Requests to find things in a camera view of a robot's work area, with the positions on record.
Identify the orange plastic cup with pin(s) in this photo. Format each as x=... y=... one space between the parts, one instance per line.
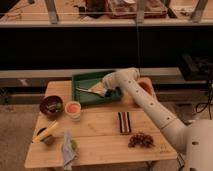
x=73 y=110

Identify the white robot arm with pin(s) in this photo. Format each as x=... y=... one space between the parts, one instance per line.
x=194 y=140

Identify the orange bowl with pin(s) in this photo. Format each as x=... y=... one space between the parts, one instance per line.
x=146 y=87

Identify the dark brown bowl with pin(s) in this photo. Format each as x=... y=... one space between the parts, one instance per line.
x=51 y=106

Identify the striped rectangular block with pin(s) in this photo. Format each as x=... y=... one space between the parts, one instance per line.
x=124 y=121

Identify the bunch of dark grapes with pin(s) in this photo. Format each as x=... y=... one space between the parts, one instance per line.
x=141 y=139

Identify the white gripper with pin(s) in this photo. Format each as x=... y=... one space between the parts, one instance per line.
x=110 y=84

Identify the grey crumpled cloth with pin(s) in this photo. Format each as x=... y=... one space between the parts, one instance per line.
x=69 y=151

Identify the yellow banana toy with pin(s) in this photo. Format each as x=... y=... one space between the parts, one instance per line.
x=48 y=131

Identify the green plastic tray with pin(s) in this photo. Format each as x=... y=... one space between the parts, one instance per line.
x=87 y=80

